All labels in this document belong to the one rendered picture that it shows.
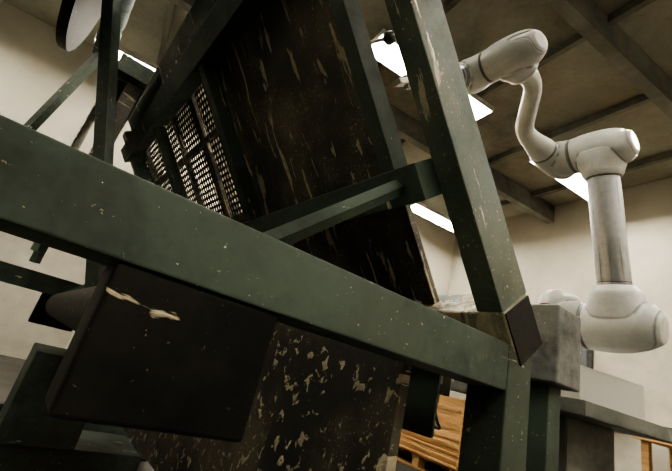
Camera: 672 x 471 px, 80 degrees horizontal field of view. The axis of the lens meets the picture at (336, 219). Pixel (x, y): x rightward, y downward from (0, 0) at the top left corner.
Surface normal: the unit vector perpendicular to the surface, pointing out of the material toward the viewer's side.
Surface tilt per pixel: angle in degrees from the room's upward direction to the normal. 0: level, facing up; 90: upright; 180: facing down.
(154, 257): 90
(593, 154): 108
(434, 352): 90
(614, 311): 100
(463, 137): 90
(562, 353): 90
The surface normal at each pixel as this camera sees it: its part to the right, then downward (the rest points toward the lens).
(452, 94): 0.61, -0.16
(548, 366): -0.76, -0.40
